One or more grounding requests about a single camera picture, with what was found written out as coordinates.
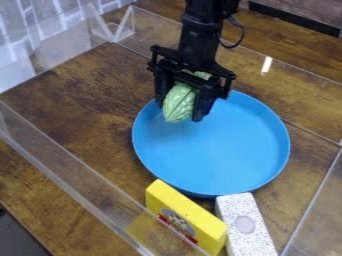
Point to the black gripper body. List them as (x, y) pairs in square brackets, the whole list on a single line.
[(189, 69)]

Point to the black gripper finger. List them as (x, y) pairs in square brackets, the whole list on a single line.
[(164, 85), (205, 99)]

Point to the green bitter gourd toy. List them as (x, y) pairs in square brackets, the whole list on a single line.
[(180, 102)]

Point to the blue round tray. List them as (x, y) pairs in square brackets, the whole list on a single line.
[(232, 153)]

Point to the white speckled block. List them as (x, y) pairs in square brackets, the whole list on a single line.
[(248, 235)]

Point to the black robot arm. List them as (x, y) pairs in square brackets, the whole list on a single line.
[(209, 27)]

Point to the white curtain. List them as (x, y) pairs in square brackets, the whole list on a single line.
[(45, 32)]

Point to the yellow sponge block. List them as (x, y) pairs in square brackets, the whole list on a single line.
[(190, 219)]

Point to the clear acrylic enclosure wall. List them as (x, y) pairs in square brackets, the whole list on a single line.
[(73, 181)]

